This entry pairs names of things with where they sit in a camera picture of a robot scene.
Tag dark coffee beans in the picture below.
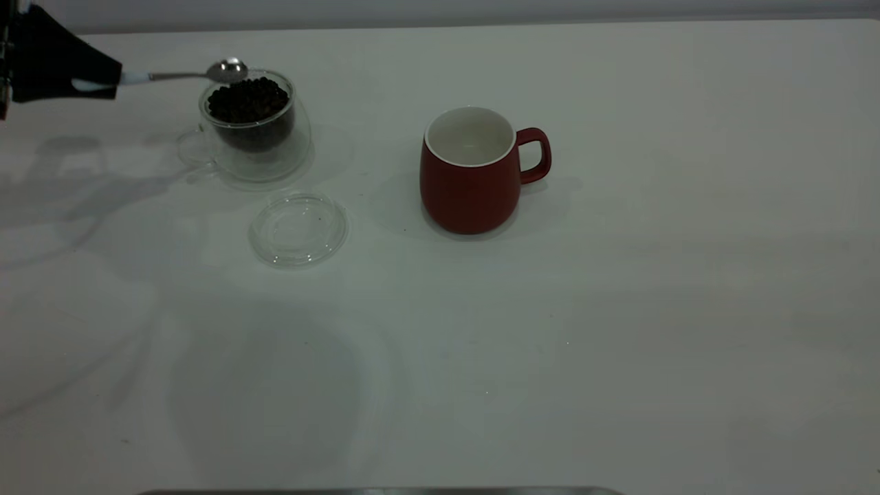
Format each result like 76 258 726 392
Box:
208 77 295 153

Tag clear round glass lid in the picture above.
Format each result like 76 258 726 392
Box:
249 191 349 267

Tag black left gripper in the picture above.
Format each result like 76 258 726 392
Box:
0 0 123 121

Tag red ceramic mug white inside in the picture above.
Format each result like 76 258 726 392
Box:
419 105 552 235

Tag clear double-wall glass cup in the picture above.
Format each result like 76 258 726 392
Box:
175 69 314 185

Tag metal spoon pale blue handle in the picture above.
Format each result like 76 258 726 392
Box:
72 58 248 92

